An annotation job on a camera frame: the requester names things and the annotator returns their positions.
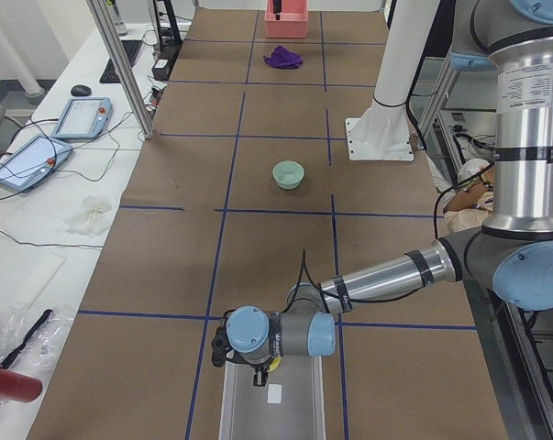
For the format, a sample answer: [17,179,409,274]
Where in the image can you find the black computer mouse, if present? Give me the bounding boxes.
[70,84,92,97]

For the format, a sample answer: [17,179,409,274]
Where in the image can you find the crumpled white tissue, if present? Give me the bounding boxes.
[65,196,112,237]

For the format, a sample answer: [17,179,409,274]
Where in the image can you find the red cylinder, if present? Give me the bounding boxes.
[0,368,43,402]

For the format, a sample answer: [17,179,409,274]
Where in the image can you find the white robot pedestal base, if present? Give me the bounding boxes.
[346,0,440,161]

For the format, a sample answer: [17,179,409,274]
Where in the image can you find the teach pendant near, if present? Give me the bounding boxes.
[0,135,72,193]

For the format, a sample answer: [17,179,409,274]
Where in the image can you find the black strap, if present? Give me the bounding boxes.
[0,309,55,370]

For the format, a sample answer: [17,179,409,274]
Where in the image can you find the pink plastic bin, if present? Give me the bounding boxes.
[264,0,308,39]

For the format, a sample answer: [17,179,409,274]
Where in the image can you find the teach pendant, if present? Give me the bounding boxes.
[0,135,72,193]
[51,97,113,142]

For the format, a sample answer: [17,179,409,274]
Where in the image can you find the clear plastic bag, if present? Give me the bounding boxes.
[0,307,74,372]

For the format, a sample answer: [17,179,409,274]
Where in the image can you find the teach pendant far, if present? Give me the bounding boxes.
[51,97,113,142]

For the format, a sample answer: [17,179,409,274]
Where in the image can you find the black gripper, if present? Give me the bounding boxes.
[240,356,281,387]

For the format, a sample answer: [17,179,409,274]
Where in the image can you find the aluminium frame post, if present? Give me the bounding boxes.
[86,0,153,139]

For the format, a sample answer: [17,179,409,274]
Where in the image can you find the translucent plastic box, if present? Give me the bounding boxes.
[218,356,326,439]

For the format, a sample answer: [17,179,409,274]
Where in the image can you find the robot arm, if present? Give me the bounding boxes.
[211,1,553,386]

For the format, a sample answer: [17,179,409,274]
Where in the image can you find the white label in box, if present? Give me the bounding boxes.
[266,384,282,404]

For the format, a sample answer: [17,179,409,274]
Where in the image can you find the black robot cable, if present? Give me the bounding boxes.
[284,249,447,317]

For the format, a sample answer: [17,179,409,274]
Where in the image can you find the mint green bowl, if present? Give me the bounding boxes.
[272,160,304,190]

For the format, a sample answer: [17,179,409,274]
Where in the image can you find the white flat strip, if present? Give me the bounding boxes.
[12,254,66,309]

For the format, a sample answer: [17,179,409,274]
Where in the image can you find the purple cloth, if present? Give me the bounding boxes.
[263,45,304,70]

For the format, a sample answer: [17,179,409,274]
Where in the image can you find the black keyboard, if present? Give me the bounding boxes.
[99,39,145,84]

